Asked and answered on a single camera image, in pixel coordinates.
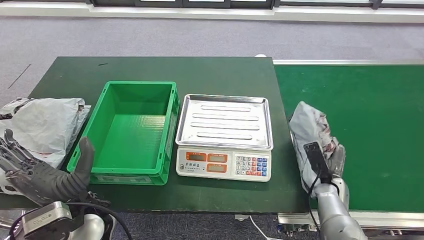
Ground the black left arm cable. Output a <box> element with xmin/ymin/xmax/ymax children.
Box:
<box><xmin>8</xmin><ymin>202</ymin><xmax>133</xmax><ymax>240</ymax></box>

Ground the white electronic scale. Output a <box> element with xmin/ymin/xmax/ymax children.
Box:
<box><xmin>175</xmin><ymin>94</ymin><xmax>274</xmax><ymax>183</ymax></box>

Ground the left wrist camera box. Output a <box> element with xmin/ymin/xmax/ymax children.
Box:
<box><xmin>21</xmin><ymin>201</ymin><xmax>74</xmax><ymax>238</ymax></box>

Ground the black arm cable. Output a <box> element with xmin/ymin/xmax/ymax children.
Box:
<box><xmin>303</xmin><ymin>172</ymin><xmax>322</xmax><ymax>233</ymax></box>
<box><xmin>8</xmin><ymin>202</ymin><xmax>133</xmax><ymax>240</ymax></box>

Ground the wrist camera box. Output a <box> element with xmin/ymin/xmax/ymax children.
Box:
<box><xmin>21</xmin><ymin>201</ymin><xmax>74</xmax><ymax>238</ymax></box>
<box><xmin>303</xmin><ymin>141</ymin><xmax>333</xmax><ymax>184</ymax></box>

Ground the steel scale tray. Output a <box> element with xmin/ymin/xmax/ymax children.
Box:
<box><xmin>175</xmin><ymin>94</ymin><xmax>274</xmax><ymax>152</ymax></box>

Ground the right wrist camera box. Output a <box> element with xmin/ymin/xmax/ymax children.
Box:
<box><xmin>303</xmin><ymin>141</ymin><xmax>333</xmax><ymax>184</ymax></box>

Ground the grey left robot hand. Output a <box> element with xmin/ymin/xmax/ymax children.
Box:
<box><xmin>0</xmin><ymin>128</ymin><xmax>97</xmax><ymax>207</ymax></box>

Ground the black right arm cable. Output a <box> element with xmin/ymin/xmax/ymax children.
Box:
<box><xmin>303</xmin><ymin>172</ymin><xmax>322</xmax><ymax>233</ymax></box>

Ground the white floor cable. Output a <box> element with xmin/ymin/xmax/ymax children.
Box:
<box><xmin>248</xmin><ymin>215</ymin><xmax>282</xmax><ymax>240</ymax></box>

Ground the grey bag with black print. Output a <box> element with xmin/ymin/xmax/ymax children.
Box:
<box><xmin>0</xmin><ymin>97</ymin><xmax>92</xmax><ymax>196</ymax></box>

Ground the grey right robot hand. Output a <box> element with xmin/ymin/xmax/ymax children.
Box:
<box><xmin>326</xmin><ymin>144</ymin><xmax>347</xmax><ymax>180</ymax></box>

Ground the green plastic crate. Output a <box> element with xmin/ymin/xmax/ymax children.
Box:
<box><xmin>66</xmin><ymin>81</ymin><xmax>180</xmax><ymax>186</ymax></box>

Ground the round chrome base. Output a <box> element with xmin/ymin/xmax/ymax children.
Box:
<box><xmin>0</xmin><ymin>209</ymin><xmax>26</xmax><ymax>231</ymax></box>

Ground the grey parcel with red print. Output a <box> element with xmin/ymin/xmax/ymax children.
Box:
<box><xmin>288</xmin><ymin>101</ymin><xmax>340</xmax><ymax>196</ymax></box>

